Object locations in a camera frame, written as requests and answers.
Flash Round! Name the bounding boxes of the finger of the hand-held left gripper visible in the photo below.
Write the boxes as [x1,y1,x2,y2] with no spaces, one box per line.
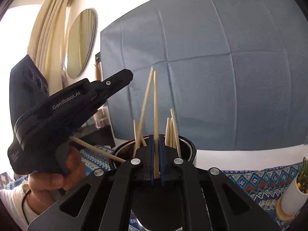
[83,69,134,94]
[90,87,121,109]

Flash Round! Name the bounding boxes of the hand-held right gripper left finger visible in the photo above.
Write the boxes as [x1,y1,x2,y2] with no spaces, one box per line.
[27,134,156,231]

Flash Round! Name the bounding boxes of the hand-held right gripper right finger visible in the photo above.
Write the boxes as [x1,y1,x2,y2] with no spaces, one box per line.
[157,134,281,231]

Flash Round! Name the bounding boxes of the black cylindrical utensil holder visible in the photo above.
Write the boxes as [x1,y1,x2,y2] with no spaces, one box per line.
[109,136,197,231]

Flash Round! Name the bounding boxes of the person's left forearm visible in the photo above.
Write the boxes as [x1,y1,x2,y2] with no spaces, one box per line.
[0,182,41,230]

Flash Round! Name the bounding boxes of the person's left hand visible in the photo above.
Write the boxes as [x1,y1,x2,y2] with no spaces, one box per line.
[28,147,86,198]

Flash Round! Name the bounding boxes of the toiletry bottles on shelf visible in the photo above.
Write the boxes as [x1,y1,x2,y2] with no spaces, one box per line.
[94,108,108,129]

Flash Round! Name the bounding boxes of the cream curtain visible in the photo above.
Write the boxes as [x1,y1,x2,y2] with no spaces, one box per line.
[26,0,80,83]

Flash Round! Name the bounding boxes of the blue patterned tablecloth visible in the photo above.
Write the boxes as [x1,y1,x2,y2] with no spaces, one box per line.
[6,144,304,231]

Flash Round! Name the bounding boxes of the round wooden coaster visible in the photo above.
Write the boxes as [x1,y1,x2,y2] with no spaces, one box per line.
[276,197,299,220]

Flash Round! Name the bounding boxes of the succulent in white pot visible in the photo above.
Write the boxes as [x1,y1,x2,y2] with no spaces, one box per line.
[280,156,308,216]

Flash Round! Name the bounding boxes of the hanging wooden handle brush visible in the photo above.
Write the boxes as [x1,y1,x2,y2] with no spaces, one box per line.
[95,61,103,81]

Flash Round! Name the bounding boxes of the oval wall mirror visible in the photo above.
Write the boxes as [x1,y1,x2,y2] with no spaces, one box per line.
[66,9,96,79]

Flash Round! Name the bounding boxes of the grey-blue wall cloth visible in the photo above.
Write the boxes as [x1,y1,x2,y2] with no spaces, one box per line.
[100,0,308,151]

